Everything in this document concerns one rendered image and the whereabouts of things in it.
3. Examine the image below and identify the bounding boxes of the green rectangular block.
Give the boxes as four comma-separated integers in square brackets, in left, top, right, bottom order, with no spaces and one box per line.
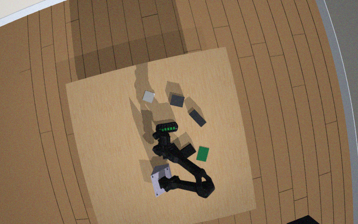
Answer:
[196,147,209,162]

